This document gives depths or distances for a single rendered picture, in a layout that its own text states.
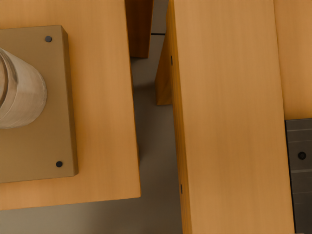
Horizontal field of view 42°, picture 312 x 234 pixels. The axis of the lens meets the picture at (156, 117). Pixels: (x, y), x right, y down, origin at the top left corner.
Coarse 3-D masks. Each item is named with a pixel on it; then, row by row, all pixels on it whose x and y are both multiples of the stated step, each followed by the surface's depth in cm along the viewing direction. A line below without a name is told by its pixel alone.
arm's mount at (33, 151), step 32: (0, 32) 55; (32, 32) 55; (64, 32) 57; (32, 64) 55; (64, 64) 55; (64, 96) 55; (32, 128) 55; (64, 128) 55; (0, 160) 55; (32, 160) 55; (64, 160) 55
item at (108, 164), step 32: (0, 0) 60; (32, 0) 60; (64, 0) 60; (96, 0) 60; (96, 32) 60; (96, 64) 60; (128, 64) 60; (96, 96) 60; (128, 96) 60; (96, 128) 59; (128, 128) 60; (96, 160) 59; (128, 160) 59; (0, 192) 58; (32, 192) 59; (64, 192) 59; (96, 192) 59; (128, 192) 59
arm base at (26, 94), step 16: (0, 48) 42; (16, 64) 43; (16, 80) 41; (32, 80) 48; (16, 96) 41; (32, 96) 47; (0, 112) 39; (16, 112) 44; (32, 112) 50; (0, 128) 48
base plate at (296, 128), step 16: (288, 128) 55; (304, 128) 55; (288, 144) 55; (304, 144) 55; (288, 160) 55; (304, 160) 55; (304, 176) 55; (304, 192) 55; (304, 208) 55; (304, 224) 55
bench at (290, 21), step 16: (288, 0) 58; (304, 0) 59; (288, 16) 58; (304, 16) 58; (288, 32) 58; (304, 32) 58; (288, 48) 58; (304, 48) 58; (160, 64) 104; (288, 64) 58; (304, 64) 58; (160, 80) 109; (288, 80) 58; (304, 80) 58; (160, 96) 116; (288, 96) 58; (304, 96) 58; (288, 112) 58; (304, 112) 58
